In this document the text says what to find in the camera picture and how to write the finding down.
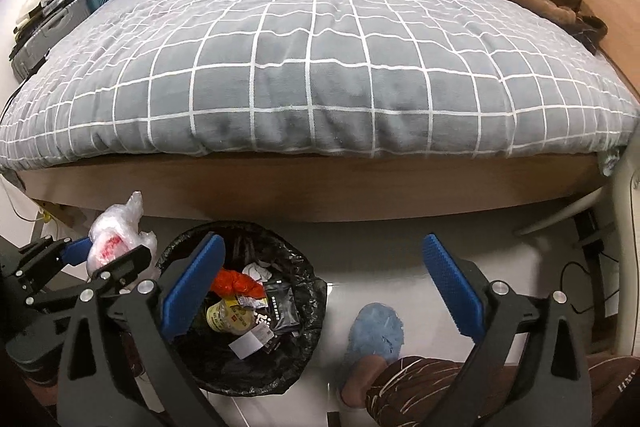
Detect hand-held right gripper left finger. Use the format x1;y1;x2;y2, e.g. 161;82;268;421
55;232;226;427

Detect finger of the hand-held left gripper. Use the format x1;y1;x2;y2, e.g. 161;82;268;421
75;246;152;303
12;236;95;278

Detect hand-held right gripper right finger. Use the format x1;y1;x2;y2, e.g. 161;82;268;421
421;233;591;427

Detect clear plastic bag red print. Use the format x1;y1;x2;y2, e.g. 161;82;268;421
86;191;157;288

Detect orange plastic bag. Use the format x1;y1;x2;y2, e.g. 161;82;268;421
210;269;266;300

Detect yellow yogurt cup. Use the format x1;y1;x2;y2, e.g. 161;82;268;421
206;297;256;335

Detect silver foil wrapper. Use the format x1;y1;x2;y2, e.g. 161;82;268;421
235;292;268;310

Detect white tissue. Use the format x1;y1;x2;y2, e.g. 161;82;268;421
242;262;273;283

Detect black sachet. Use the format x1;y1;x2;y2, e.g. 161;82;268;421
262;279;301;333

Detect blue fluffy slipper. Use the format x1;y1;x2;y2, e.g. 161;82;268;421
347;302;407;370

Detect person's leg brown pants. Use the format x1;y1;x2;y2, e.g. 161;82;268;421
340;353;640;427

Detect white desk panel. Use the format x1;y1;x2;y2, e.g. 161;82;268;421
515;147;640;358

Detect grey suitcase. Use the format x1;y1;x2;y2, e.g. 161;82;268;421
10;0;91;78

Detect grey checked bed sheet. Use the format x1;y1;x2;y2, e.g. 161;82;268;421
0;0;640;172

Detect black flat boxes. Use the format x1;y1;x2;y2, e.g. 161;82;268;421
42;0;81;15

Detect black floor cable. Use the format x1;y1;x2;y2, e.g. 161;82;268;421
559;252;623;315

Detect wooden bed frame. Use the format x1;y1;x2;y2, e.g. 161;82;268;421
15;152;608;225

